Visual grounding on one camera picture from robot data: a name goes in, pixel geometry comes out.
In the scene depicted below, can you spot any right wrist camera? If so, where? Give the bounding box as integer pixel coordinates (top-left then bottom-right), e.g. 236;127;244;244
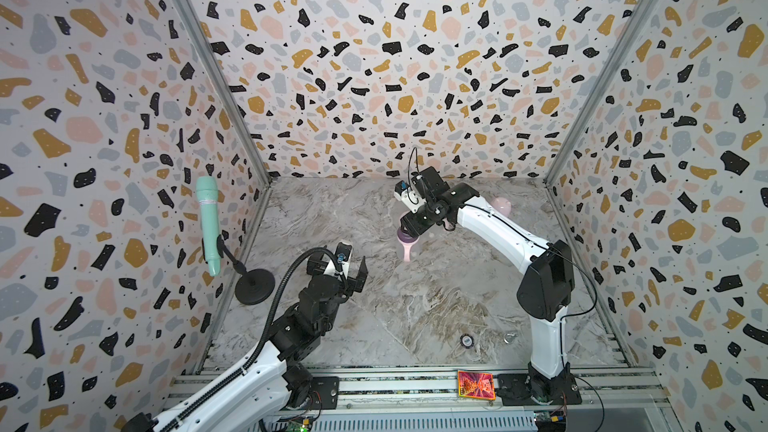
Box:
394;180;425;212

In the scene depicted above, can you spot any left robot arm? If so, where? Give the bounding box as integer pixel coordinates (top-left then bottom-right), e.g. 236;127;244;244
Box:
122;247;368;431

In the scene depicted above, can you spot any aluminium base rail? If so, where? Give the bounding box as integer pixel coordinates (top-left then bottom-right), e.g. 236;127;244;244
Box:
154;367;682;431

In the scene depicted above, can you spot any small black round cap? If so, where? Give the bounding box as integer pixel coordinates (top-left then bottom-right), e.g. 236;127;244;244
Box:
460;334;474;349

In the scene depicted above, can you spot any pink bottle cap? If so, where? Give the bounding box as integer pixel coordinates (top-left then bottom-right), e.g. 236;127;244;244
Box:
490;197;512;218
397;228;419;249

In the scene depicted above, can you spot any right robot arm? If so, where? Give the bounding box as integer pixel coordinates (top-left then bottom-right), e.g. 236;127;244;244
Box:
394;167;582;410

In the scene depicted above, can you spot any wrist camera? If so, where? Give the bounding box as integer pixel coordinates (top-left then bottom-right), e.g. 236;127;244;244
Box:
394;180;425;212
335;242;352;278

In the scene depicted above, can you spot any black microphone stand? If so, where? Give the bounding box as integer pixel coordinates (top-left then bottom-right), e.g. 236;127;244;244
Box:
203;235;276;305

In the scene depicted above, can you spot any black corrugated cable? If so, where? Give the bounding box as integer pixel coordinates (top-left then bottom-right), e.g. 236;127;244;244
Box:
149;247;343;432

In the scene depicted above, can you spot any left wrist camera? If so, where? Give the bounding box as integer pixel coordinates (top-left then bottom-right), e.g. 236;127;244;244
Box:
335;242;352;278

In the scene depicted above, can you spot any orange pink card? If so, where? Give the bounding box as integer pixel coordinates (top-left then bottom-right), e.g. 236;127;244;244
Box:
457;371;496;401

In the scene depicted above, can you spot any mint green microphone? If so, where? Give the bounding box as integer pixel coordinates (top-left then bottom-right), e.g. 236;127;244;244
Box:
196;176;222;277

